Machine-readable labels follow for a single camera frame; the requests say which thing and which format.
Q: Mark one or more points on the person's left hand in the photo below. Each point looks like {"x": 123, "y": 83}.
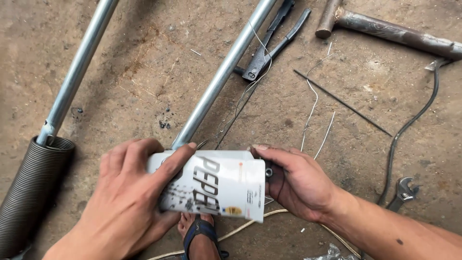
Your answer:
{"x": 119, "y": 202}

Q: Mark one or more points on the person's right hand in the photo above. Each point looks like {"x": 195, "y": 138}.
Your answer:
{"x": 306, "y": 187}

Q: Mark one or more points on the white printed plastic sheet roll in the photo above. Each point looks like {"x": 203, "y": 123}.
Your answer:
{"x": 223, "y": 184}

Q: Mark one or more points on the small metal nut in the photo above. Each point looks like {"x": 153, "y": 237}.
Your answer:
{"x": 269, "y": 172}

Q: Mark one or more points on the clear plastic bag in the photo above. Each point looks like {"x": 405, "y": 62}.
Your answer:
{"x": 330, "y": 254}

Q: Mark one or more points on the blue black sandal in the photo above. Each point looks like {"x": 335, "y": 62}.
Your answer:
{"x": 200, "y": 229}

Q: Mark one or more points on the dark coil spring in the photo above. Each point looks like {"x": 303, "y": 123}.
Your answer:
{"x": 30, "y": 187}

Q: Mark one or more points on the thin dark steel rod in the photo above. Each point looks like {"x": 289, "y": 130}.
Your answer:
{"x": 343, "y": 103}

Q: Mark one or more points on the person's foot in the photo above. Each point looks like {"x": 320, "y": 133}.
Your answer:
{"x": 202, "y": 247}

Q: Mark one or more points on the silver adjustable wrench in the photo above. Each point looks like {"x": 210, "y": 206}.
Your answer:
{"x": 403, "y": 193}

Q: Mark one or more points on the black hand riveter tool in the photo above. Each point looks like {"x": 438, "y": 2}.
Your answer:
{"x": 265, "y": 50}

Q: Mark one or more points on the plain galvanized steel pipe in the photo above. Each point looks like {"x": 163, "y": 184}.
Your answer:
{"x": 223, "y": 70}

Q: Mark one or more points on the rusty welded steel bar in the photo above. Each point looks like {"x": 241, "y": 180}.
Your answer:
{"x": 389, "y": 32}

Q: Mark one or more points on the galvanized pipe with end bracket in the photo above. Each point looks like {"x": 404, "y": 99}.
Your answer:
{"x": 77, "y": 68}

